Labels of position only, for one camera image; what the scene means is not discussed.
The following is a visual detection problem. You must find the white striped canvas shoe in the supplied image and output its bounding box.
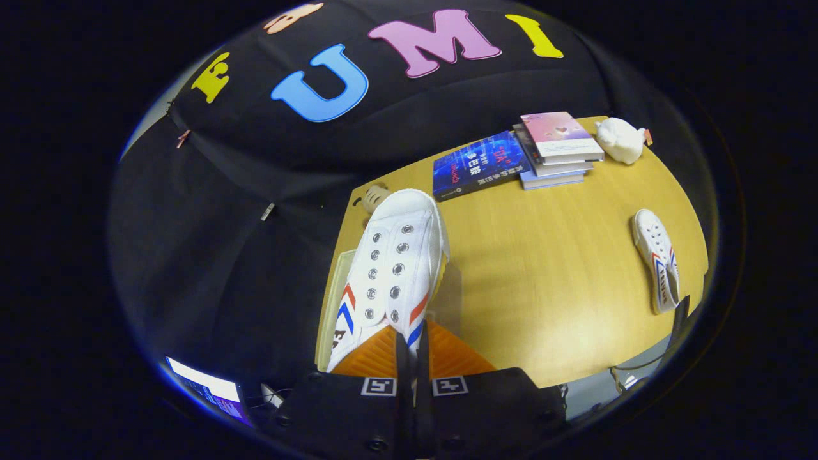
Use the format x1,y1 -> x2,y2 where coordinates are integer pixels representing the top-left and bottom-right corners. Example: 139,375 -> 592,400
631,209 -> 682,315
326,188 -> 451,374

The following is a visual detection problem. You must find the grey book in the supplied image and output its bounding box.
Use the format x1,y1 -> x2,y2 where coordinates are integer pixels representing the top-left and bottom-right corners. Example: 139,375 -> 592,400
513,123 -> 595,178

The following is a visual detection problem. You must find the white plush toy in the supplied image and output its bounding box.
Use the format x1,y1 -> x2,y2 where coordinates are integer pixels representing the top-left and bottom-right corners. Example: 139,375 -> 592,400
596,117 -> 650,165

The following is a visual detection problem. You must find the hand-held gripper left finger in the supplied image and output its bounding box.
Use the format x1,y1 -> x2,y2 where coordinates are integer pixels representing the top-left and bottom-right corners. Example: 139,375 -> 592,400
276,325 -> 410,460

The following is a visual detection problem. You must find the lit computer monitor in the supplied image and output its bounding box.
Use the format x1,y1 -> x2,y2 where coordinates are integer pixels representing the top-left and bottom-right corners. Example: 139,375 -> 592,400
165,356 -> 247,424

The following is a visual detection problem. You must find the dark blue book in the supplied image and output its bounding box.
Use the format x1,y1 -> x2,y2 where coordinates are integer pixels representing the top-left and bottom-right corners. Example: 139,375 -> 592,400
433,131 -> 531,203

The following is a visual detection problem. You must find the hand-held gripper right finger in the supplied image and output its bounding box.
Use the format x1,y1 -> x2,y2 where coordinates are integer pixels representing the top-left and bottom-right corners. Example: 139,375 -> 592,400
419,319 -> 567,460

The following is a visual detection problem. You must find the pale blue book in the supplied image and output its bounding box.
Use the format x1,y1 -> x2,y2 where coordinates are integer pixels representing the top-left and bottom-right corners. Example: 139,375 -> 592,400
519,167 -> 586,191

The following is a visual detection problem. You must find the brown fabric storage box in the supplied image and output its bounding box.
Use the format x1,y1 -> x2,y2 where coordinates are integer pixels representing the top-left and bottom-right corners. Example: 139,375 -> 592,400
314,248 -> 463,372

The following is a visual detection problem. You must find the black cable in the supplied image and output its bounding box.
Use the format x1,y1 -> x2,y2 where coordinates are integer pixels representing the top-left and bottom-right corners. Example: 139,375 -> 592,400
608,295 -> 692,392

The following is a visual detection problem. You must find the tan plush dog toy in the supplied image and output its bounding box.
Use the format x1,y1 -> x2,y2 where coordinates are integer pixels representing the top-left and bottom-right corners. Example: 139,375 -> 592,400
353,184 -> 391,215

